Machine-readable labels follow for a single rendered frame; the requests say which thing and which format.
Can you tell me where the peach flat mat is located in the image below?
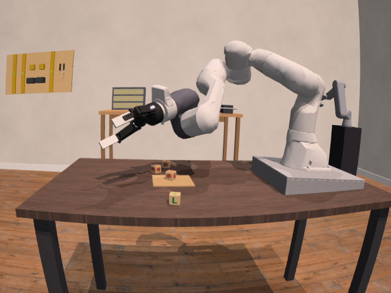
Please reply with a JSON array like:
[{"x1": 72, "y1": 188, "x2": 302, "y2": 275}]
[{"x1": 152, "y1": 175, "x2": 195, "y2": 187}]

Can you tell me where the tan letter block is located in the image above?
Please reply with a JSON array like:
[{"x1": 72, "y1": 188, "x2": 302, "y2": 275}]
[
  {"x1": 162, "y1": 160, "x2": 170, "y2": 168},
  {"x1": 169, "y1": 192, "x2": 181, "y2": 206},
  {"x1": 165, "y1": 170, "x2": 176, "y2": 181},
  {"x1": 151, "y1": 164, "x2": 161, "y2": 174}
]

